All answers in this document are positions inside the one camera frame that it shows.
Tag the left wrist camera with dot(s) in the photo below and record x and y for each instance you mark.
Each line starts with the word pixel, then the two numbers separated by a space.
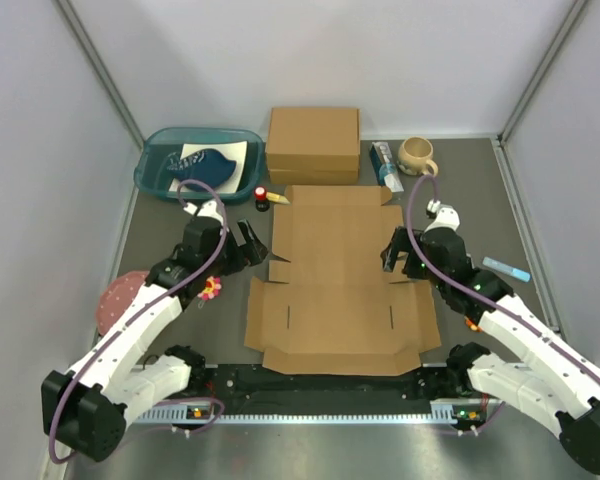
pixel 209 209

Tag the beige ceramic mug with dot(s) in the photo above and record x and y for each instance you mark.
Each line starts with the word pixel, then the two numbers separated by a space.
pixel 415 157

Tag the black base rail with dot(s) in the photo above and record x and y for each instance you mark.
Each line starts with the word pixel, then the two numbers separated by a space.
pixel 249 389

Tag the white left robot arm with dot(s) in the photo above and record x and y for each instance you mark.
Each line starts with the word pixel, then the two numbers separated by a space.
pixel 89 407

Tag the pink dotted plate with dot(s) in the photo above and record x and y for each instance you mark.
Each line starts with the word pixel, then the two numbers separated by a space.
pixel 116 298

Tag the orange flower toy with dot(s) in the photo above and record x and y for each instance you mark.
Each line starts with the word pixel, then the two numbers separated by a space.
pixel 472 326

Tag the white paper sheet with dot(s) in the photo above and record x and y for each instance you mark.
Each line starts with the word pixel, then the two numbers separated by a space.
pixel 235 151

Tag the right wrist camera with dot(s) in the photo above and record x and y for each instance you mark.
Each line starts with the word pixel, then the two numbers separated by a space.
pixel 441 216

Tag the blue toothbrush package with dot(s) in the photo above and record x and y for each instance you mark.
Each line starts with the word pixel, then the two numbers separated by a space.
pixel 385 169

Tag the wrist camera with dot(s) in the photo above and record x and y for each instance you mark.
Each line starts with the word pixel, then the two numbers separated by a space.
pixel 441 216
pixel 209 209

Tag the teal plastic bin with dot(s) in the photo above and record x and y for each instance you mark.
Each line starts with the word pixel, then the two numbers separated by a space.
pixel 150 175

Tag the brown cardboard box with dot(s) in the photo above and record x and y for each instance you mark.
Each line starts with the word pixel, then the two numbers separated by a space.
pixel 328 306

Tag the red black stamp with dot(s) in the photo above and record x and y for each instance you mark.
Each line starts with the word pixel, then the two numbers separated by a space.
pixel 262 202

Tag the grey slotted cable duct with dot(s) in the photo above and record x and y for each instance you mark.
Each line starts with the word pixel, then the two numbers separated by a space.
pixel 438 414

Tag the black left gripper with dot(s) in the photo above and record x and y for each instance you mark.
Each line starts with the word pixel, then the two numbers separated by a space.
pixel 251 253

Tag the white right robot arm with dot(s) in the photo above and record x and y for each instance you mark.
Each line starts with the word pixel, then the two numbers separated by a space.
pixel 557 387

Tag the pink flower toy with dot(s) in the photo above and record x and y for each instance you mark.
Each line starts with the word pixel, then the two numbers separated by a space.
pixel 211 289

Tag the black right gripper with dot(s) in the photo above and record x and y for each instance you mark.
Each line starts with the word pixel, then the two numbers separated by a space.
pixel 401 242

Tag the upper folded cardboard box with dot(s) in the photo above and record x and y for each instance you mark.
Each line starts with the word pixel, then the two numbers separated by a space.
pixel 313 139

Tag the yellow glue stick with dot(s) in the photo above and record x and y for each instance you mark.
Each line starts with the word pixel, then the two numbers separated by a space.
pixel 277 198

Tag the dark blue fish plate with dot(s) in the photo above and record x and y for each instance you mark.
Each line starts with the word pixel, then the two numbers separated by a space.
pixel 208 165

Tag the light blue marker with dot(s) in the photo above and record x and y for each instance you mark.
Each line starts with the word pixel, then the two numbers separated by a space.
pixel 506 269

